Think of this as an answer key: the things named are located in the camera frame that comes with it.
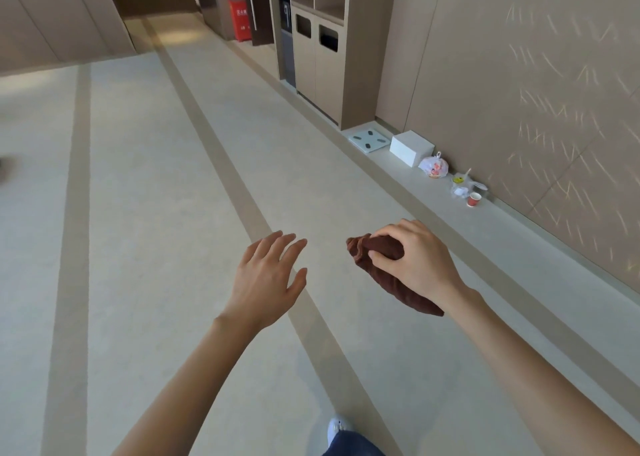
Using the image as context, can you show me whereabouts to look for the brown cleaning cloth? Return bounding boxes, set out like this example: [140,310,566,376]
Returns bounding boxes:
[345,234,445,317]

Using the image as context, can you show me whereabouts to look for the person's right hand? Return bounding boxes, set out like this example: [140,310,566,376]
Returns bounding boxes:
[366,219,472,313]

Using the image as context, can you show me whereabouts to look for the plastic bag with red print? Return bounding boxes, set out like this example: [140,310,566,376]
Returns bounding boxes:
[417,151,450,179]

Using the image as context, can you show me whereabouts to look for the person's left hand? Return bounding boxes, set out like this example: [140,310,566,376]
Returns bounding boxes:
[216,230,309,335]

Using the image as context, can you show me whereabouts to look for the person's dark blue trousers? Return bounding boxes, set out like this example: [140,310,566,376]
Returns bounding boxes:
[321,430,387,456]

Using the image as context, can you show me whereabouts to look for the white box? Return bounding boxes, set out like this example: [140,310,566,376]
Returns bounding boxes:
[388,130,437,169]

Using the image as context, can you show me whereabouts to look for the red fire cabinet sign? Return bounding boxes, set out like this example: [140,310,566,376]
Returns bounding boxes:
[227,0,253,43]

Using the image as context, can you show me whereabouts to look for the wooden shelf cabinet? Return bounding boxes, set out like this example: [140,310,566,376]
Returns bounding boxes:
[265,0,399,131]

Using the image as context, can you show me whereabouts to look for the white bathroom scale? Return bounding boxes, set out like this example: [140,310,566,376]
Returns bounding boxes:
[347,127,391,155]

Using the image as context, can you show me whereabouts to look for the person's left forearm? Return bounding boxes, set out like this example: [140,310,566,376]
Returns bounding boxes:
[112,315,262,456]

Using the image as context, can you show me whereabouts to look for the dark brown door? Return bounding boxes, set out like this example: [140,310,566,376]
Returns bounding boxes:
[241,0,275,47]

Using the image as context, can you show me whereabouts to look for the person's white shoe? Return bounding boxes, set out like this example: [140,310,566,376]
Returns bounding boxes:
[327,416,357,447]

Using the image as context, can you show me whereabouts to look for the person's right forearm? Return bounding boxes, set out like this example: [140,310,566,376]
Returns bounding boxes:
[442,289,640,456]

